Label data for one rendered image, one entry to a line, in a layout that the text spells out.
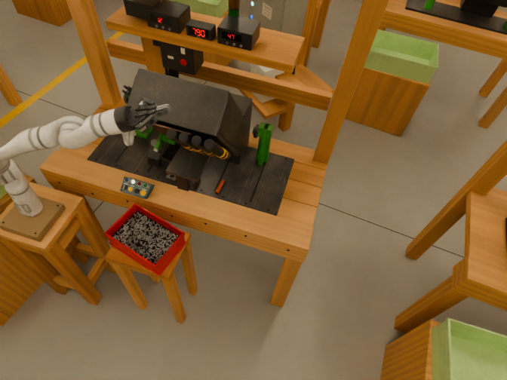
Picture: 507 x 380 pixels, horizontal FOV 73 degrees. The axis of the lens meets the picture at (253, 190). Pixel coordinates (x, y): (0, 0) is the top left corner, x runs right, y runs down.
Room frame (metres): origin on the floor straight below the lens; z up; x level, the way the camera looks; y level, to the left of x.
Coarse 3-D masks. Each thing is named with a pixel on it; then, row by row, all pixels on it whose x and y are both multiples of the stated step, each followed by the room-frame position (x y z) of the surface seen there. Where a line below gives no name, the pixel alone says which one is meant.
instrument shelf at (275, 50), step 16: (112, 16) 1.55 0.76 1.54; (128, 16) 1.56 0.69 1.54; (192, 16) 1.64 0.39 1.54; (208, 16) 1.65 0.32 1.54; (128, 32) 1.48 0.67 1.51; (144, 32) 1.46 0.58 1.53; (160, 32) 1.45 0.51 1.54; (272, 32) 1.57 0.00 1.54; (192, 48) 1.42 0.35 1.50; (208, 48) 1.40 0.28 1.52; (224, 48) 1.39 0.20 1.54; (240, 48) 1.40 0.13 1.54; (256, 48) 1.42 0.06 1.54; (272, 48) 1.44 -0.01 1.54; (288, 48) 1.45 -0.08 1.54; (256, 64) 1.36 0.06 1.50; (272, 64) 1.34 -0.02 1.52; (288, 64) 1.33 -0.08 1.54
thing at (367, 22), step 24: (72, 0) 1.67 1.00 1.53; (168, 0) 1.65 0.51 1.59; (384, 0) 1.39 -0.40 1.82; (96, 24) 1.72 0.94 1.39; (360, 24) 1.40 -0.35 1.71; (96, 48) 1.66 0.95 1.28; (144, 48) 1.60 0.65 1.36; (360, 48) 1.39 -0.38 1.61; (96, 72) 1.67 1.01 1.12; (360, 72) 1.38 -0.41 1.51; (120, 96) 1.74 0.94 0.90; (336, 96) 1.40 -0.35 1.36; (336, 120) 1.39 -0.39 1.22
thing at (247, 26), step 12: (156, 12) 1.49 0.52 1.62; (168, 12) 1.50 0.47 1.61; (180, 12) 1.51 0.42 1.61; (156, 24) 1.48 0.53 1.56; (168, 24) 1.47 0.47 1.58; (180, 24) 1.48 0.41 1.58; (228, 24) 1.46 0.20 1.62; (240, 24) 1.47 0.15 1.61; (252, 24) 1.48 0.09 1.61; (228, 36) 1.41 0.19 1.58; (240, 36) 1.40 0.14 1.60; (252, 36) 1.40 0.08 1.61; (252, 48) 1.41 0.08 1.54
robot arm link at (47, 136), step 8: (56, 120) 0.74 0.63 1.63; (64, 120) 0.74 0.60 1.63; (72, 120) 0.74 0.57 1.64; (80, 120) 0.75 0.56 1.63; (40, 128) 0.71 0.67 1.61; (48, 128) 0.72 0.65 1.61; (56, 128) 0.73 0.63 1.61; (64, 128) 0.71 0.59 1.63; (72, 128) 0.71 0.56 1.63; (40, 136) 0.69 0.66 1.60; (48, 136) 0.69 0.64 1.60; (56, 136) 0.71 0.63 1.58; (48, 144) 0.68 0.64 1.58; (56, 144) 0.70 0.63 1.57
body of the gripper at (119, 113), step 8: (136, 104) 0.79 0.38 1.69; (120, 112) 0.73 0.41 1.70; (128, 112) 0.75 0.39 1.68; (136, 112) 0.75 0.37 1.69; (120, 120) 0.72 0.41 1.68; (128, 120) 0.73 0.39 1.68; (136, 120) 0.72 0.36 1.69; (120, 128) 0.71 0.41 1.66; (128, 128) 0.71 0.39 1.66; (136, 128) 0.71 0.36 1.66
